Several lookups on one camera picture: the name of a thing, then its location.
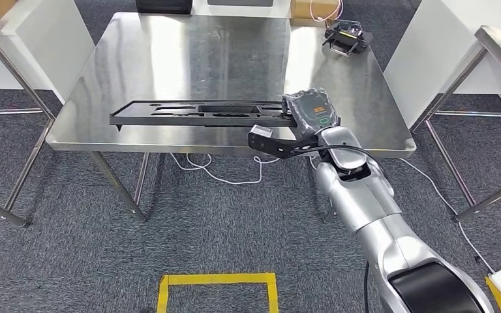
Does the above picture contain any white power cable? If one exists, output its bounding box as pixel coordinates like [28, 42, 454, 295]
[170, 153, 496, 273]

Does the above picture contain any white cabinet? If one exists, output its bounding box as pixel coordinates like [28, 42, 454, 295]
[383, 0, 501, 130]
[0, 0, 96, 104]

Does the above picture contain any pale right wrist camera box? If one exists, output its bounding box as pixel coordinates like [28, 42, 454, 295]
[250, 124, 274, 139]

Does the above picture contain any steel workbench table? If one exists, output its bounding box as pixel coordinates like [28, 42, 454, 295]
[45, 12, 418, 223]

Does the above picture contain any yellow floor tape square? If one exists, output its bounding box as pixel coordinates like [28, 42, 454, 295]
[157, 273, 279, 313]

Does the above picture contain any long black plastic panel part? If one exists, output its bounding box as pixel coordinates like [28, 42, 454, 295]
[109, 99, 298, 132]

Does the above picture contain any brown cardboard box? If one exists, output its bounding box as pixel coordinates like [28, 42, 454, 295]
[290, 0, 342, 28]

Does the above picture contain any black right wrist camera bracket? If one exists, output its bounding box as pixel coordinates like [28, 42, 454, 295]
[247, 129, 320, 160]

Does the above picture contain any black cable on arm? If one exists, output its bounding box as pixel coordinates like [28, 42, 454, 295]
[363, 261, 371, 313]
[294, 144, 379, 163]

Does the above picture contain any black zip case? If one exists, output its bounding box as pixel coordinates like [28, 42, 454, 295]
[136, 0, 194, 16]

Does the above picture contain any white desk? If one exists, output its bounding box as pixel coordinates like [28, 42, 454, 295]
[190, 0, 292, 19]

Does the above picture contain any black device with yellow stripe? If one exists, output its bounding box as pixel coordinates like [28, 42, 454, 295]
[322, 20, 374, 57]

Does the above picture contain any pink cable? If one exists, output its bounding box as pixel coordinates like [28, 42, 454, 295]
[310, 0, 344, 23]

